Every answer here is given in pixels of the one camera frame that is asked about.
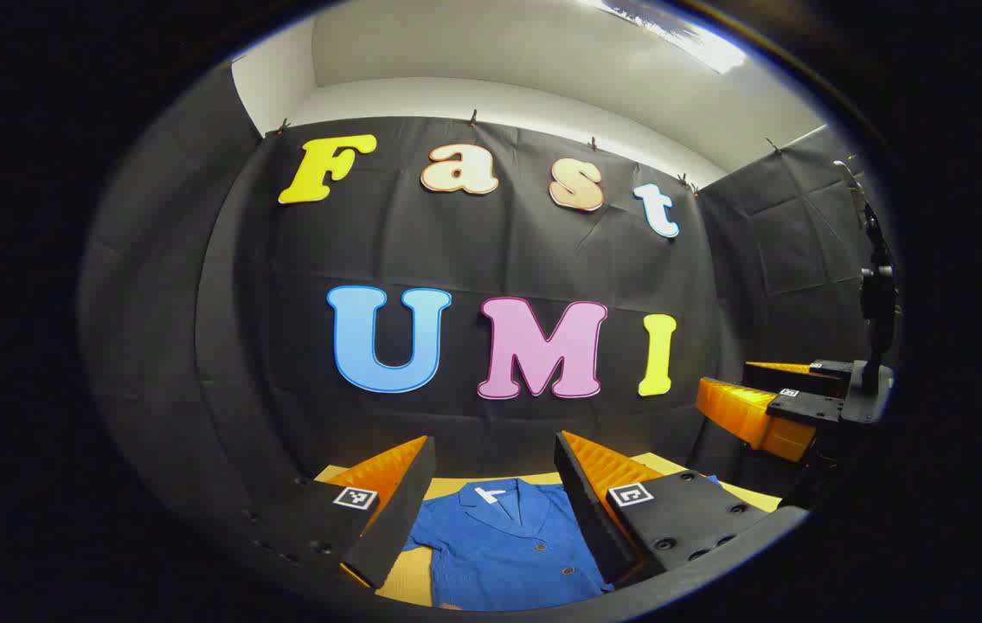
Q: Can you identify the blue jacket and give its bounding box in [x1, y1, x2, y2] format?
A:
[404, 476, 725, 612]

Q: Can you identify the black backdrop cloth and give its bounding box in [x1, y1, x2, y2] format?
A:
[80, 65, 889, 520]

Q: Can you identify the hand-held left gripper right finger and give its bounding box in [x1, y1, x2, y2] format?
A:
[554, 431, 773, 589]

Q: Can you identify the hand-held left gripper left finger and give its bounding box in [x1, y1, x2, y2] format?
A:
[235, 435, 438, 591]

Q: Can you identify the ceiling light panel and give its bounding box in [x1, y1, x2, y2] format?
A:
[577, 0, 748, 75]

